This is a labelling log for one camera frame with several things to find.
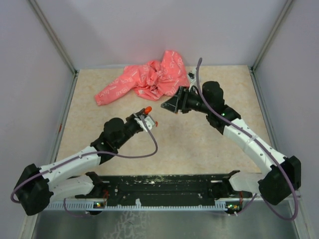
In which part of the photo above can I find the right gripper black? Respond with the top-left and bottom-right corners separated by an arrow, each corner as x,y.
161,86 -> 211,114

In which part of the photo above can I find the orange earbud charging case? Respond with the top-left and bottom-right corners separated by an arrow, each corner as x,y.
144,106 -> 152,115

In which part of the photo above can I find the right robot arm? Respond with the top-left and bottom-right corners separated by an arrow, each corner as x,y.
161,81 -> 301,205

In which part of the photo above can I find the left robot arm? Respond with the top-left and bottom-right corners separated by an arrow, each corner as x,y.
10,107 -> 157,216

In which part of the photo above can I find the pink printed cloth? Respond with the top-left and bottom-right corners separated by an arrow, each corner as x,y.
94,50 -> 190,106

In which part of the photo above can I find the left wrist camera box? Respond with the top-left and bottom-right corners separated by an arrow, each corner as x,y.
134,115 -> 156,131

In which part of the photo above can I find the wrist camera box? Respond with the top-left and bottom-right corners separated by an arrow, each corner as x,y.
134,115 -> 156,131
187,71 -> 196,87

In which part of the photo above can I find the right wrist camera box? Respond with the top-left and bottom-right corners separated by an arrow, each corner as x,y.
187,71 -> 196,87

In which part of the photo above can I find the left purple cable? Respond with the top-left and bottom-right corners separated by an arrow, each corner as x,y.
10,116 -> 159,219

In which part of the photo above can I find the purple cable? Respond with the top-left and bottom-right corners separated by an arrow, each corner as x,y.
10,116 -> 159,219
196,57 -> 300,221

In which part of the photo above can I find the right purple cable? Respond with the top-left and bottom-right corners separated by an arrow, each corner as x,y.
196,57 -> 300,221

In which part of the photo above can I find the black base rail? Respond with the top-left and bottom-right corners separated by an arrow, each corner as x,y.
74,170 -> 240,207

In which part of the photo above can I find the right aluminium frame post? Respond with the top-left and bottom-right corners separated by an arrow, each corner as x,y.
250,0 -> 295,72

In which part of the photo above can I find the aluminium frame post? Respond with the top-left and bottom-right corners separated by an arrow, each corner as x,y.
250,0 -> 295,72
27,0 -> 78,75

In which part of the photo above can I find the white slotted cable duct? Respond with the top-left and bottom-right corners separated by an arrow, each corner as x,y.
48,200 -> 229,211

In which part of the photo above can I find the left aluminium frame post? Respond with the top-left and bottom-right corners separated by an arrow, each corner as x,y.
27,0 -> 78,75

